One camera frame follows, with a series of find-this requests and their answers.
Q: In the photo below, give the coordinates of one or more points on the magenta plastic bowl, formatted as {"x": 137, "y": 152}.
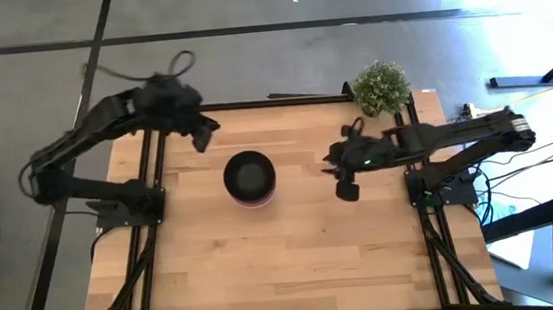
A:
{"x": 256, "y": 204}

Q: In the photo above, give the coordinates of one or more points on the black aluminium table frame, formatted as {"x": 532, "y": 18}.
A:
{"x": 277, "y": 102}

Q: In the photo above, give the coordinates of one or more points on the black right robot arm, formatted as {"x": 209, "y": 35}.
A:
{"x": 455, "y": 132}

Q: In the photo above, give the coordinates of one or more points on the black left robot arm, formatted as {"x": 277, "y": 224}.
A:
{"x": 83, "y": 129}

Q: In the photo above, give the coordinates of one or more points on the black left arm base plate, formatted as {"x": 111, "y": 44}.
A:
{"x": 111, "y": 217}

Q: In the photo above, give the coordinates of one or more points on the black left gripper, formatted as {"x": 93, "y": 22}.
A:
{"x": 169, "y": 104}

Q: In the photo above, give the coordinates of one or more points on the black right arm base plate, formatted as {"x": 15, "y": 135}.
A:
{"x": 448, "y": 195}

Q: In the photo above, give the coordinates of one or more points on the yellow white power strip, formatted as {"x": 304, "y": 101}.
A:
{"x": 468, "y": 109}

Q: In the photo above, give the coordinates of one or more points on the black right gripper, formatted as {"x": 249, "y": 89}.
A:
{"x": 367, "y": 153}

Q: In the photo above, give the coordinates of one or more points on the black desk leg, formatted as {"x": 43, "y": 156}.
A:
{"x": 541, "y": 77}

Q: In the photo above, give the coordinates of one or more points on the green potted plant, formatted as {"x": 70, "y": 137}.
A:
{"x": 381, "y": 88}

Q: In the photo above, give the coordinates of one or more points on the black plastic bowl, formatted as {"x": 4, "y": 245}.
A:
{"x": 249, "y": 176}

